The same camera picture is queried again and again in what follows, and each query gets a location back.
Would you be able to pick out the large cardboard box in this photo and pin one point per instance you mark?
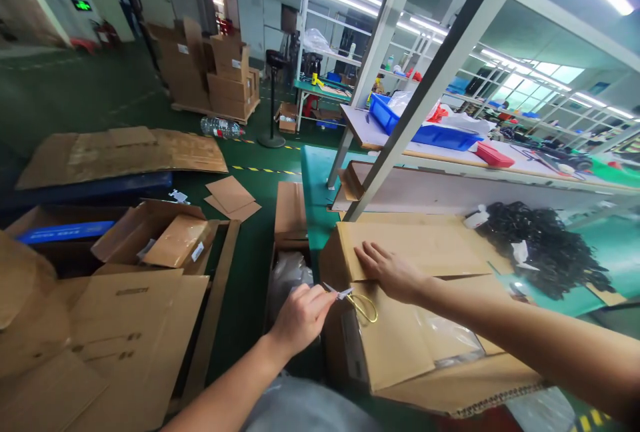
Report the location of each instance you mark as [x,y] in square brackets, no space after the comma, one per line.
[400,352]

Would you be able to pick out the open box with plastic bag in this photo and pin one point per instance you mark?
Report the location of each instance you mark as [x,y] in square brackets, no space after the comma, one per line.
[287,277]

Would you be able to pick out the open cardboard box with flaps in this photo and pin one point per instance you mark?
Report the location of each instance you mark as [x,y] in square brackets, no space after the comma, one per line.
[125,237]

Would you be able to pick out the red fire extinguisher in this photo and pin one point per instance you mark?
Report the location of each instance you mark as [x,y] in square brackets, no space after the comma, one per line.
[109,33]

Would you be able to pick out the person's right fingers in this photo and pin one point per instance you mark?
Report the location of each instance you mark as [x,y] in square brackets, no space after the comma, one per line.
[372,258]

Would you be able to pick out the white paper tag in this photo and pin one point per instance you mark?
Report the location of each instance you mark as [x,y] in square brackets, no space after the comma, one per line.
[522,254]

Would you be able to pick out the flattened cardboard carton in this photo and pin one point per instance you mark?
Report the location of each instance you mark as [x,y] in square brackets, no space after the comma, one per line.
[110,347]

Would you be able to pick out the white shelving workstation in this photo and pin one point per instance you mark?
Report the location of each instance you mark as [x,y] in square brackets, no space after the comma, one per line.
[330,62]

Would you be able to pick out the person's left hand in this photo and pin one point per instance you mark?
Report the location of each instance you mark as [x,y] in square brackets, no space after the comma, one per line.
[297,322]

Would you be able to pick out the clear plastic bag in box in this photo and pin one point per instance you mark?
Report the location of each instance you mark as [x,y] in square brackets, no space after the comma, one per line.
[457,339]

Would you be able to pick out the large flat cardboard sheet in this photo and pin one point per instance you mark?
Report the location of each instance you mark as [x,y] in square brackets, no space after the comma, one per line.
[125,154]

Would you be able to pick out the blue carton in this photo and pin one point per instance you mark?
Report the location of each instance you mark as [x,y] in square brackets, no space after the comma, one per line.
[65,232]

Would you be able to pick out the small open floor carton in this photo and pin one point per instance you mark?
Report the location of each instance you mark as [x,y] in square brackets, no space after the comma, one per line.
[288,118]

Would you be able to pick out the small flat cardboard pieces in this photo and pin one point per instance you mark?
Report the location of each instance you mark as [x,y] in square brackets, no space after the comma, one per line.
[232,198]

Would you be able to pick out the white plastic clip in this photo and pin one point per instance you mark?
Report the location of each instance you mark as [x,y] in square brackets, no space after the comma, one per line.
[178,197]

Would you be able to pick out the white workbench with metal frame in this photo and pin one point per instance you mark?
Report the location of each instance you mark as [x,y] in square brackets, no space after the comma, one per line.
[450,187]

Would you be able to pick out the dark blue platform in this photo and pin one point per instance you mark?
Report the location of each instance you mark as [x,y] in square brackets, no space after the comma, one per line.
[90,192]

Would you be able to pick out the green exit sign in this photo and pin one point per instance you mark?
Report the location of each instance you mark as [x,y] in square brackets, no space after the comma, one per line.
[81,4]

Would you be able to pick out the narrow closed cardboard box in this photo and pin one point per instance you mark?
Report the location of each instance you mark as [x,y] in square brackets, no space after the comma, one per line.
[291,212]

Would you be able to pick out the black pole stand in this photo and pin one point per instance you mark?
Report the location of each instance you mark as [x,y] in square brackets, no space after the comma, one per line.
[272,102]

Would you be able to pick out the blue plastic bin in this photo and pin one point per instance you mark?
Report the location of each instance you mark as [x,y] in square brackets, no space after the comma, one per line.
[440,134]

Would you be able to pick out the person's body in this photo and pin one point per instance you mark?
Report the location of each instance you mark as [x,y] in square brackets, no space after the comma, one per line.
[305,409]

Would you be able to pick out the stack of cartons on pallet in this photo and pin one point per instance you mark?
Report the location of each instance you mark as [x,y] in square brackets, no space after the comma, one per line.
[215,77]

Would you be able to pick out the clear water bottle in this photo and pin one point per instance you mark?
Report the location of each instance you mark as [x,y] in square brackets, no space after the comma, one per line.
[222,127]

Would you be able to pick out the red flat box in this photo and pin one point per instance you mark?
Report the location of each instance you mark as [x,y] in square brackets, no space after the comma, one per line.
[494,154]

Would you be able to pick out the person's right hand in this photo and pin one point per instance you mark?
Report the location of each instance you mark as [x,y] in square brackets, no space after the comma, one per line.
[395,274]

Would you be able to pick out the small labelled cardboard box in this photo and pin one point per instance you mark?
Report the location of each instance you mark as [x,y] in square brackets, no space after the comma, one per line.
[177,242]

